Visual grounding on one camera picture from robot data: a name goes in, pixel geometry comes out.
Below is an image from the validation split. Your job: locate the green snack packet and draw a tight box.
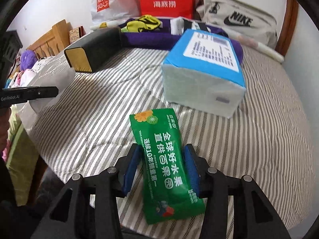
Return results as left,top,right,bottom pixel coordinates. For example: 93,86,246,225
130,109,205,224

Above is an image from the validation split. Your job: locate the yellow black sock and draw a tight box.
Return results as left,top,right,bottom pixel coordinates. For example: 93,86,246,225
121,15,162,33

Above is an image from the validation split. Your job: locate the white glove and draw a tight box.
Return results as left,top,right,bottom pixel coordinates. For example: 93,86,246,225
170,17,210,35

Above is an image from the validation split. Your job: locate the purple plush toy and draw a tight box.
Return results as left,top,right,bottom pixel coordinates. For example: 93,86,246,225
20,50,38,71

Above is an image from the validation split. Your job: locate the wooden bed headboard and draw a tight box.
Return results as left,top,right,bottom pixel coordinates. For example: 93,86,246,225
27,20,72,57

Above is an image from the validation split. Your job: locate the striped quilted mattress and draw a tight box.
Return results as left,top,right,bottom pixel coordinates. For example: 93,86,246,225
18,47,315,228

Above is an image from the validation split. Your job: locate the brown patterned book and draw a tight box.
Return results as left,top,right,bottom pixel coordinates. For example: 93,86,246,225
69,26,85,44

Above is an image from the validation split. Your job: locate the dark green tin box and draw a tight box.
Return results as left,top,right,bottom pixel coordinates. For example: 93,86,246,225
64,27,122,73

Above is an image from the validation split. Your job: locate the blue tissue pack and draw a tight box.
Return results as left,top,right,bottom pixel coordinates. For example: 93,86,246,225
162,29,246,118

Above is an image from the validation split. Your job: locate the white Miniso plastic bag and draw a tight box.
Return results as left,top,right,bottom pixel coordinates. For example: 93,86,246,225
91,0,140,25

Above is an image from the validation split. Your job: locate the purple towel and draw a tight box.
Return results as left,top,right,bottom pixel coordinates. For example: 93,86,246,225
117,17,244,64

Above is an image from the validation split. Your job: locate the rolled patterned paper tube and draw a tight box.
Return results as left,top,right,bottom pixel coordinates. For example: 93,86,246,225
90,18,284,63

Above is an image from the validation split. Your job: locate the beige Nike bag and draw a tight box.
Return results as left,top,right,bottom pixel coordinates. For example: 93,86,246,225
196,0,277,49

